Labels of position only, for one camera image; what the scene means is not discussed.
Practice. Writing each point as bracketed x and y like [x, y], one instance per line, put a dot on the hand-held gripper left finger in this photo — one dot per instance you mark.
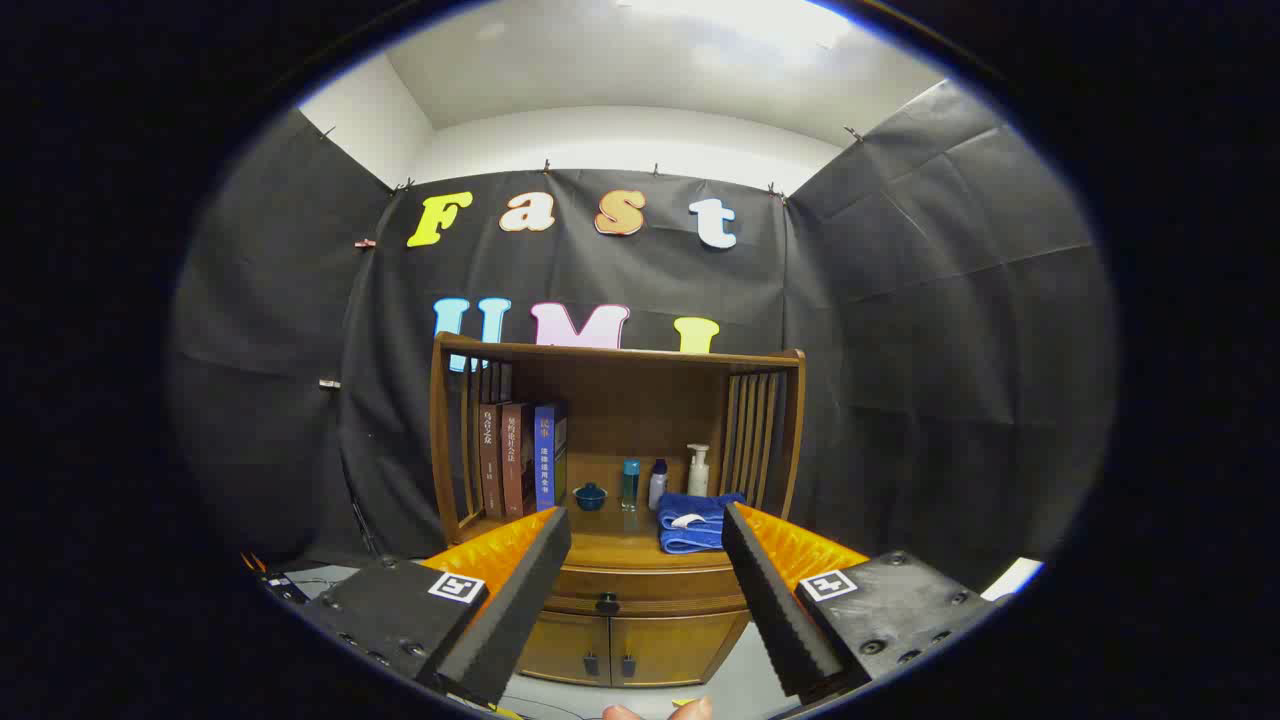
[505, 610]

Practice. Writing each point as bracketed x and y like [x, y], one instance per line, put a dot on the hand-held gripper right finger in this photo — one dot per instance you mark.
[775, 610]

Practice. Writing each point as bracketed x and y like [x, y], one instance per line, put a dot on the wooden drawer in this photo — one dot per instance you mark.
[660, 590]

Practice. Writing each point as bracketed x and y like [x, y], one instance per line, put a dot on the wooden cabinet door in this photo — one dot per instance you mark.
[560, 645]
[670, 648]

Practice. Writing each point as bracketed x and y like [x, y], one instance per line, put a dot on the wooden countertop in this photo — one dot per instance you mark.
[620, 545]

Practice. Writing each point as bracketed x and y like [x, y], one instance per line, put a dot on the wooden cabinet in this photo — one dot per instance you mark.
[650, 400]

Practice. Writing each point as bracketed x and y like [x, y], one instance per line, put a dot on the blue folded towel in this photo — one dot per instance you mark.
[690, 535]

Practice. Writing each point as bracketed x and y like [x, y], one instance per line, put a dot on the blue lidded teacup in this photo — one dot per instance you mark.
[590, 497]

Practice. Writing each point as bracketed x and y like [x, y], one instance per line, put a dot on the reddish brown book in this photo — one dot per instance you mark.
[516, 460]

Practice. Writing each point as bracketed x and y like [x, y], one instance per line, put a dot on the dark brown book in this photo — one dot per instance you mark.
[490, 460]

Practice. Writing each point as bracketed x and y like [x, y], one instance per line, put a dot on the white pump bottle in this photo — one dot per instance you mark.
[698, 478]

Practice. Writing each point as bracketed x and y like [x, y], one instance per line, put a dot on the blue book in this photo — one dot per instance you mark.
[546, 455]

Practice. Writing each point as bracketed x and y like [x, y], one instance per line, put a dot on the white bottle dark cap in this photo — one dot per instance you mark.
[657, 488]

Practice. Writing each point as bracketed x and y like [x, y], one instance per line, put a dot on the teal glass bottle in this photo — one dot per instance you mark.
[630, 485]

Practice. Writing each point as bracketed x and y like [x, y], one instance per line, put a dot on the black device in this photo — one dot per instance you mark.
[285, 588]

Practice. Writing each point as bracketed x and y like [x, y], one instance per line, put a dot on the black backdrop cloth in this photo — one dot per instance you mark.
[900, 300]

